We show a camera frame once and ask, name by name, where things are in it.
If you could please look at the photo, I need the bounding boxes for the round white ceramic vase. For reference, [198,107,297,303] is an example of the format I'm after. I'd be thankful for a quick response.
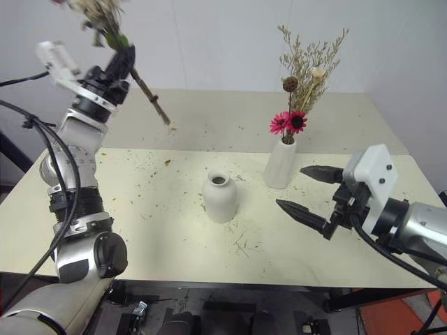
[201,169,240,225]

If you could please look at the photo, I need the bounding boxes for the dried flower bouquet long stems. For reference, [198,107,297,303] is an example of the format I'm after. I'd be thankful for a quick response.
[52,0,172,126]

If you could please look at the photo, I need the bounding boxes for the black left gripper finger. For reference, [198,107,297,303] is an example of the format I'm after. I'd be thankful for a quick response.
[117,44,137,80]
[103,51,126,82]

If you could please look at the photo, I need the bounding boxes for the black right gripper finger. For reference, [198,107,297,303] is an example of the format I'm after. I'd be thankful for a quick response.
[275,199,342,241]
[300,165,346,183]

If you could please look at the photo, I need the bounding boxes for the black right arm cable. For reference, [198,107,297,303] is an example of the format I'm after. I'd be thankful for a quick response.
[349,212,447,292]

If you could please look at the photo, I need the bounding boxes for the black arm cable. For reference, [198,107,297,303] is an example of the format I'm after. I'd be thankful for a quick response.
[0,71,83,315]
[349,212,447,292]

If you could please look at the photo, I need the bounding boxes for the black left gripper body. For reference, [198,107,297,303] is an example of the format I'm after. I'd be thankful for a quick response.
[82,65,131,106]

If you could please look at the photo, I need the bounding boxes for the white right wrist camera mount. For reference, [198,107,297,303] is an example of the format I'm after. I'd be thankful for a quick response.
[343,143,400,236]

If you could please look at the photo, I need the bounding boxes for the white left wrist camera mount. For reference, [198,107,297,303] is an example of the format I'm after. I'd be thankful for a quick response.
[36,40,118,113]

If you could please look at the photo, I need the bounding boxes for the black metal table frame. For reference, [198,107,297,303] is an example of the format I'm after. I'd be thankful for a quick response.
[104,278,438,314]

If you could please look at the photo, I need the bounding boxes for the dark rounded shape under table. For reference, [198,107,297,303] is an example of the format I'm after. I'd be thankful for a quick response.
[161,311,202,335]

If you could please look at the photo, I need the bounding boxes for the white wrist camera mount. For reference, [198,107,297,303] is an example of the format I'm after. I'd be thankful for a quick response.
[36,40,118,113]
[343,143,400,236]

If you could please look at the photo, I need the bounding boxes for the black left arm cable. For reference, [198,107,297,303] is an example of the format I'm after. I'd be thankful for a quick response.
[0,71,83,315]

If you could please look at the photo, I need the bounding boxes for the tall slim white vase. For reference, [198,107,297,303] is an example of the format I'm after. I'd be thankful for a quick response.
[262,137,298,191]

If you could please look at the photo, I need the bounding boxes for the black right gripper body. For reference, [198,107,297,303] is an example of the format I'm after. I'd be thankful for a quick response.
[330,179,372,231]

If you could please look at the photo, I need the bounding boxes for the dried bouquet with pink flowers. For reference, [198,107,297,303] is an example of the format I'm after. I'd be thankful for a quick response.
[269,24,351,145]

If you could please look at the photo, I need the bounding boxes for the black frame beside table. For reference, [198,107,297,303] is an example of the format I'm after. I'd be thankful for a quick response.
[0,129,34,186]

